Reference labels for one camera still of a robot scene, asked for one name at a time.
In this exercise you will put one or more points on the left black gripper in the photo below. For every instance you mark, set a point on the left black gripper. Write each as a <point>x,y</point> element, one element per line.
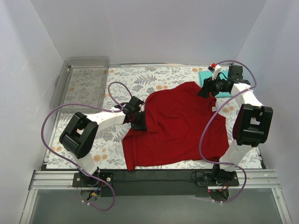
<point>139,121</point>

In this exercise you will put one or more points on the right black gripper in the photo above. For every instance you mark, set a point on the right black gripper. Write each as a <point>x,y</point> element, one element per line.
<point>208,86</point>

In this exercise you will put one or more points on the red t shirt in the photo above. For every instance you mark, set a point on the red t shirt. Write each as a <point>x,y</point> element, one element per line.
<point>175,120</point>

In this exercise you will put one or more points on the clear plastic bin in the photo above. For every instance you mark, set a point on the clear plastic bin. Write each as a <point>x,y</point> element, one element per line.
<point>81,84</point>

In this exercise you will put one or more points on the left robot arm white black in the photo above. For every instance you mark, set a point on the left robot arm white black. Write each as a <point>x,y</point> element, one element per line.
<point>79,135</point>

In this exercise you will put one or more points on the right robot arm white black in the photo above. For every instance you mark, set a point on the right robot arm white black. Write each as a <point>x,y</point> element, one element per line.
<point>251,126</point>

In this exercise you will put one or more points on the folded teal t shirt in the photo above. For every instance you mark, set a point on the folded teal t shirt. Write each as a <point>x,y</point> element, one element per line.
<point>207,74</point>

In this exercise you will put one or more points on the floral table mat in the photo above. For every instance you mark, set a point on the floral table mat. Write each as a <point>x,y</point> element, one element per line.
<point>107,150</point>

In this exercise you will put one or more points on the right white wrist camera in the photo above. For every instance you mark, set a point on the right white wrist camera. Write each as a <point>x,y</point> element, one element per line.
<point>215,69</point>

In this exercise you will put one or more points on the aluminium frame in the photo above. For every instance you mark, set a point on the aluminium frame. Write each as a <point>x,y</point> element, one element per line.
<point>256,179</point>

